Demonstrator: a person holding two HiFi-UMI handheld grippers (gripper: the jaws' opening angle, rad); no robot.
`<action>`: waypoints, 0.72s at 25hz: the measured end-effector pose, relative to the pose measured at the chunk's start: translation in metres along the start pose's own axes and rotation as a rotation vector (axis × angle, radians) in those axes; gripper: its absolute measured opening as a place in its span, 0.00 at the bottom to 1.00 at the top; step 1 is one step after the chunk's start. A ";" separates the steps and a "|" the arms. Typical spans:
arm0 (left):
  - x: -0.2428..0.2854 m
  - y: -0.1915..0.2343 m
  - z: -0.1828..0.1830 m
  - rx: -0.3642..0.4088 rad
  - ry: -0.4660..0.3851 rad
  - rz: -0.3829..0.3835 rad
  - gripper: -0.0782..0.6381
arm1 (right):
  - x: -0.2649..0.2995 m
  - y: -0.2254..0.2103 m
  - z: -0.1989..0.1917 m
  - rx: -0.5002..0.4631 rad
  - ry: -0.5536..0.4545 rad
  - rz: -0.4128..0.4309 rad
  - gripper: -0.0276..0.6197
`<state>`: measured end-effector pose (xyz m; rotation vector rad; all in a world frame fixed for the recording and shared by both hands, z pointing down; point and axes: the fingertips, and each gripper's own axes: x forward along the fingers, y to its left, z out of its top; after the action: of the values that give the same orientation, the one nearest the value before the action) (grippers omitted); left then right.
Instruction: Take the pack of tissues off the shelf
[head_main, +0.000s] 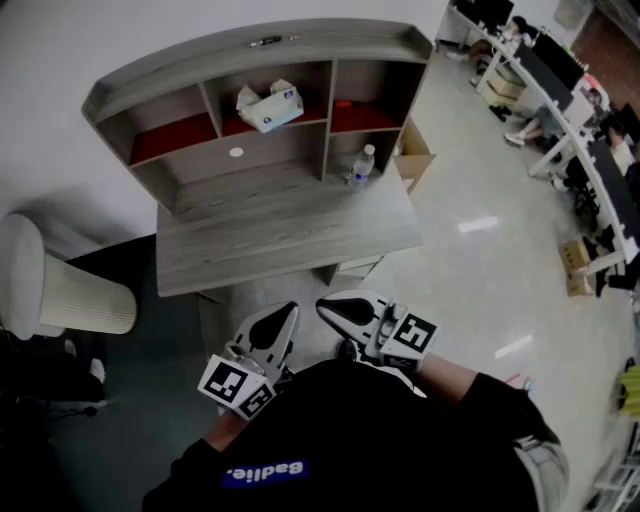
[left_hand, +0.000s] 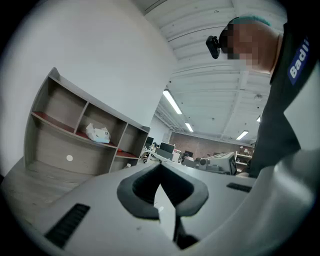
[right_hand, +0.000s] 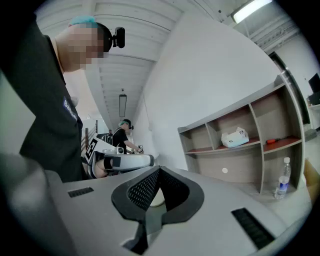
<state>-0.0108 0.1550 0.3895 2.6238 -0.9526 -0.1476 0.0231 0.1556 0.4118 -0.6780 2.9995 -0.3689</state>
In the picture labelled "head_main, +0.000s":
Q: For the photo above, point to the person's right forearm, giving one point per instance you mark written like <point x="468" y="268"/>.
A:
<point x="447" y="377"/>

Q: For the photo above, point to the person's black sweatshirt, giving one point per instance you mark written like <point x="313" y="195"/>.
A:
<point x="350" y="430"/>

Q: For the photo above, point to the black monitor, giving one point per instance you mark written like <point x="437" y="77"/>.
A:
<point x="545" y="75"/>
<point x="562" y="60"/>
<point x="617" y="192"/>

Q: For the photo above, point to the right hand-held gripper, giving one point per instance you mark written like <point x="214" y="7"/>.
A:
<point x="410" y="335"/>

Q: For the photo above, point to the small cardboard box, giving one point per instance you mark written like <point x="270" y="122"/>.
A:
<point x="581" y="285"/>
<point x="575" y="256"/>

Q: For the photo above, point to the grey wooden desk with hutch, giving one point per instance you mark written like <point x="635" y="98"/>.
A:
<point x="280" y="146"/>

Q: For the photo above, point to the wood-grain panel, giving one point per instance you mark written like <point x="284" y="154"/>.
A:
<point x="280" y="245"/>

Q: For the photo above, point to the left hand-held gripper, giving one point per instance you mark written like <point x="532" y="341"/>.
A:
<point x="225" y="382"/>

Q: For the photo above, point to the long white workbench row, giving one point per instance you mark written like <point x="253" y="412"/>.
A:
<point x="546" y="161"/>

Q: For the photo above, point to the person's black shoe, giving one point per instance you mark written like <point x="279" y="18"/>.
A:
<point x="346" y="350"/>

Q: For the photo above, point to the black cylindrical tool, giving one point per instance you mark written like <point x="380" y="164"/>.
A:
<point x="272" y="40"/>

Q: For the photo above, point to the person's left forearm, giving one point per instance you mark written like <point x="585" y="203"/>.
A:
<point x="225" y="430"/>

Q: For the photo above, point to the clear plastic water bottle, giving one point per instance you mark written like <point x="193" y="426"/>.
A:
<point x="362" y="167"/>

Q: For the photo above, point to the white round sticker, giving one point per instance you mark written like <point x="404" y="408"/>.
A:
<point x="236" y="152"/>

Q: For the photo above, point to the white metal rack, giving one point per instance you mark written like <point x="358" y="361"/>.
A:
<point x="622" y="475"/>

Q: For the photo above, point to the beige storage box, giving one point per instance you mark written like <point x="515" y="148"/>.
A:
<point x="505" y="87"/>

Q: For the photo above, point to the white tissues pack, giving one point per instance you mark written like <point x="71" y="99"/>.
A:
<point x="272" y="110"/>

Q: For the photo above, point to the white ribbed pedestal table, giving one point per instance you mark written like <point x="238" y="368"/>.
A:
<point x="85" y="300"/>

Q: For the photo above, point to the open cardboard box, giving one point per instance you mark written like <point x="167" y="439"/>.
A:
<point x="415" y="165"/>

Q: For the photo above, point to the yellow-green ribbed object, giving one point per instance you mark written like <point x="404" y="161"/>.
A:
<point x="631" y="390"/>

